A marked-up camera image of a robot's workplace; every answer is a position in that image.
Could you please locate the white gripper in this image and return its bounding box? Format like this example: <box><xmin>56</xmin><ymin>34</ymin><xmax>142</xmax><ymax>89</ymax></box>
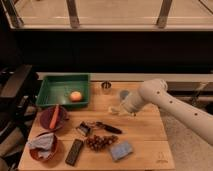
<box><xmin>108</xmin><ymin>92</ymin><xmax>145</xmax><ymax>116</ymax></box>

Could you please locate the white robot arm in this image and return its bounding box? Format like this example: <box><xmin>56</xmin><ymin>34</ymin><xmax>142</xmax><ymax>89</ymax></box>
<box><xmin>108</xmin><ymin>79</ymin><xmax>213</xmax><ymax>146</ymax></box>

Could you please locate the blue plastic cup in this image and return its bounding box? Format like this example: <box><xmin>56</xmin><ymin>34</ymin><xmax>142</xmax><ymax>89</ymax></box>
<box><xmin>120</xmin><ymin>90</ymin><xmax>130</xmax><ymax>100</ymax></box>

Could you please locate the small metal cup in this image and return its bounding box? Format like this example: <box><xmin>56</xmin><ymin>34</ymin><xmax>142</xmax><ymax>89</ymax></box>
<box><xmin>101</xmin><ymin>81</ymin><xmax>112</xmax><ymax>90</ymax></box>

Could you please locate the bunch of red grapes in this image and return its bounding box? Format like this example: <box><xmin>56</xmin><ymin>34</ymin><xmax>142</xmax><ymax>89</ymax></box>
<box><xmin>85</xmin><ymin>135</ymin><xmax>118</xmax><ymax>152</ymax></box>

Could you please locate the blue sponge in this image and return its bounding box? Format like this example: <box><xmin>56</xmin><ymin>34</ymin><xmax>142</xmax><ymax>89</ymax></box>
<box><xmin>109</xmin><ymin>141</ymin><xmax>133</xmax><ymax>161</ymax></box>

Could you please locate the red yellow apple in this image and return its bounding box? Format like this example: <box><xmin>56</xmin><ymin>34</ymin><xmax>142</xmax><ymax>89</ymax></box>
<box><xmin>69</xmin><ymin>91</ymin><xmax>83</xmax><ymax>102</ymax></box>

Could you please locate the black rectangular remote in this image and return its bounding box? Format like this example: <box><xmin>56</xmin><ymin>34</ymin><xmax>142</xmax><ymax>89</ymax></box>
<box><xmin>65</xmin><ymin>139</ymin><xmax>84</xmax><ymax>166</ymax></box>

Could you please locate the green plastic tray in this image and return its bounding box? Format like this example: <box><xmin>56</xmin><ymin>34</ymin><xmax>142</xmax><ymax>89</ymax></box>
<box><xmin>36</xmin><ymin>74</ymin><xmax>90</xmax><ymax>109</ymax></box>

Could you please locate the orange carrot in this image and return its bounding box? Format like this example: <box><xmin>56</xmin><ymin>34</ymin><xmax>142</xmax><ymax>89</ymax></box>
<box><xmin>49</xmin><ymin>104</ymin><xmax>59</xmax><ymax>129</ymax></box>

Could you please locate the dark red bowl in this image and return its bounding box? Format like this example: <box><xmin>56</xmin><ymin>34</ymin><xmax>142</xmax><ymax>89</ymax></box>
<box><xmin>39</xmin><ymin>106</ymin><xmax>69</xmax><ymax>131</ymax></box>

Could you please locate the blue grey cloth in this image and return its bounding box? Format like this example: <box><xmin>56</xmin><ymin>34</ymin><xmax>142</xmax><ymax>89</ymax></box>
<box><xmin>27</xmin><ymin>133</ymin><xmax>54</xmax><ymax>159</ymax></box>

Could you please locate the brown bowl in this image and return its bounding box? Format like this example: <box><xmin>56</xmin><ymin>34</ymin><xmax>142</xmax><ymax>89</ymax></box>
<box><xmin>27</xmin><ymin>132</ymin><xmax>58</xmax><ymax>162</ymax></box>

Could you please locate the black chair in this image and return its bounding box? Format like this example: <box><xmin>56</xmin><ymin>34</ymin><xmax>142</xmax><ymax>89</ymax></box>
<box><xmin>0</xmin><ymin>65</ymin><xmax>38</xmax><ymax>157</ymax></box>

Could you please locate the black handled peeler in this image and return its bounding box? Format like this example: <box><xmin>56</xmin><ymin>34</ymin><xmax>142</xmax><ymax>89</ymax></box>
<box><xmin>76</xmin><ymin>121</ymin><xmax>122</xmax><ymax>137</ymax></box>

